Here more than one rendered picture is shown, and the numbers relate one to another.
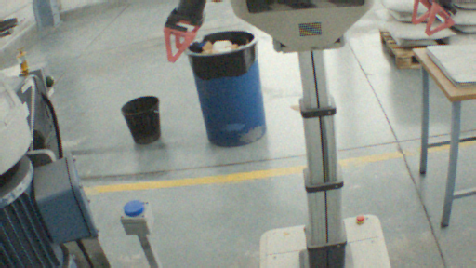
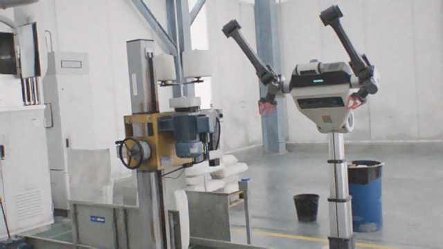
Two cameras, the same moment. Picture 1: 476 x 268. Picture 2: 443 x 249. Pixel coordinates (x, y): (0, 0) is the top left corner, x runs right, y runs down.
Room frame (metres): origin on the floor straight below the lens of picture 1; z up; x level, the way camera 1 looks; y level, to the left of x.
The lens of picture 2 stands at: (-1.75, -1.09, 1.39)
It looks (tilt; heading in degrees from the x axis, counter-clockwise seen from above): 3 degrees down; 28
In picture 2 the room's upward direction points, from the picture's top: 4 degrees counter-clockwise
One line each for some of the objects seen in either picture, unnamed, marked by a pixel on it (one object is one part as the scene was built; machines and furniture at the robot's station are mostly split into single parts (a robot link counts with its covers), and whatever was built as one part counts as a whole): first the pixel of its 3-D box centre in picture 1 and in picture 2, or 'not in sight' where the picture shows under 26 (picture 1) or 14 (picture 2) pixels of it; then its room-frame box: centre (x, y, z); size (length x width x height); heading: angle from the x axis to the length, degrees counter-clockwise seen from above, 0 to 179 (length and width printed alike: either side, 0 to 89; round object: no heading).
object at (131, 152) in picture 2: not in sight; (130, 153); (0.32, 0.60, 1.13); 0.18 x 0.11 x 0.18; 83
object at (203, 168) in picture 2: not in sight; (198, 168); (3.32, 2.02, 0.56); 0.66 x 0.42 x 0.15; 173
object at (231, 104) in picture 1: (229, 87); (360, 195); (3.12, 0.00, 0.32); 0.51 x 0.48 x 0.65; 173
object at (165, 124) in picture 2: not in sight; (171, 124); (0.50, 0.44, 1.27); 0.12 x 0.09 x 0.09; 173
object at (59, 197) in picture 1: (66, 207); (205, 126); (0.55, 0.26, 1.25); 0.10 x 0.08 x 0.12; 18
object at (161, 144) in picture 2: not in sight; (159, 139); (0.58, 0.59, 1.18); 0.34 x 0.25 x 0.31; 173
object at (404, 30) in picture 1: (419, 28); not in sight; (3.88, -1.79, 0.33); 0.66 x 0.43 x 0.13; 83
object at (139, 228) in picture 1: (137, 218); (246, 184); (1.13, 0.32, 0.81); 0.08 x 0.08 x 0.06; 83
